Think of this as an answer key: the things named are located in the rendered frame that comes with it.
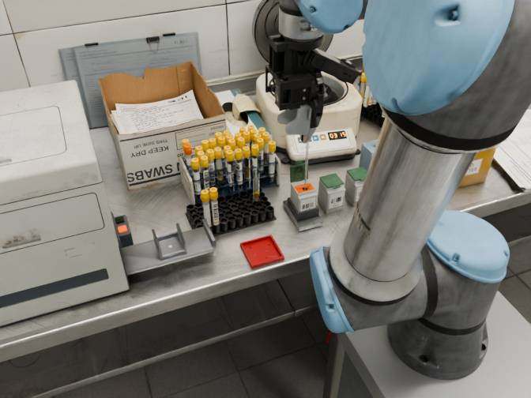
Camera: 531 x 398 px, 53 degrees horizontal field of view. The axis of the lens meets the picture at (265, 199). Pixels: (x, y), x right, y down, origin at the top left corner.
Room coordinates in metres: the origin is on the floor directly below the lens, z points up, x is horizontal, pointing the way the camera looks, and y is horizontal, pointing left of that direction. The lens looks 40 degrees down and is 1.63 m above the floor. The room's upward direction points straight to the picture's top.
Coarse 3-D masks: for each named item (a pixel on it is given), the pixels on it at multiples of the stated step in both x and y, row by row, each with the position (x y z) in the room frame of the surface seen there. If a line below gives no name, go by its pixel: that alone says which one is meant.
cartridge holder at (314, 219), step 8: (288, 200) 0.86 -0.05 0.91; (288, 208) 0.86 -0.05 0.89; (312, 208) 0.83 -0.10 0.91; (296, 216) 0.82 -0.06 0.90; (304, 216) 0.82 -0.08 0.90; (312, 216) 0.83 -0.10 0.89; (296, 224) 0.81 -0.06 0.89; (304, 224) 0.81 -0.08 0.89; (312, 224) 0.81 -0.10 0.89; (320, 224) 0.81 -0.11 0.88
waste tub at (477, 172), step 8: (480, 152) 0.95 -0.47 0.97; (488, 152) 0.96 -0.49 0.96; (480, 160) 0.95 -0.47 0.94; (488, 160) 0.96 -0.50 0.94; (472, 168) 0.95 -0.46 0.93; (480, 168) 0.96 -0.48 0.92; (488, 168) 0.96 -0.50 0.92; (472, 176) 0.95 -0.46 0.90; (480, 176) 0.96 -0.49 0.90; (464, 184) 0.95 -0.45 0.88; (472, 184) 0.95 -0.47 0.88
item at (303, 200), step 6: (294, 186) 0.85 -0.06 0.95; (300, 186) 0.85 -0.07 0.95; (306, 186) 0.85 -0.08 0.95; (312, 186) 0.85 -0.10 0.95; (294, 192) 0.84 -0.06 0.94; (300, 192) 0.83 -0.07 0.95; (306, 192) 0.83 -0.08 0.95; (312, 192) 0.84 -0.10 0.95; (294, 198) 0.84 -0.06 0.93; (300, 198) 0.82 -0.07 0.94; (306, 198) 0.83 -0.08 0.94; (312, 198) 0.83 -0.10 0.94; (294, 204) 0.84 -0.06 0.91; (300, 204) 0.82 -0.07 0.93; (306, 204) 0.83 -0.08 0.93; (312, 204) 0.83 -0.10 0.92; (300, 210) 0.82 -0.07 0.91
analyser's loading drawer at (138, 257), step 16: (176, 224) 0.75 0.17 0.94; (208, 224) 0.76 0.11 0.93; (160, 240) 0.73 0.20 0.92; (176, 240) 0.73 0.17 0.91; (192, 240) 0.73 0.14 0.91; (208, 240) 0.73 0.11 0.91; (128, 256) 0.69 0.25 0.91; (144, 256) 0.69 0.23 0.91; (160, 256) 0.68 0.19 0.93; (176, 256) 0.69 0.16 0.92; (192, 256) 0.70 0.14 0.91; (128, 272) 0.65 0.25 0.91
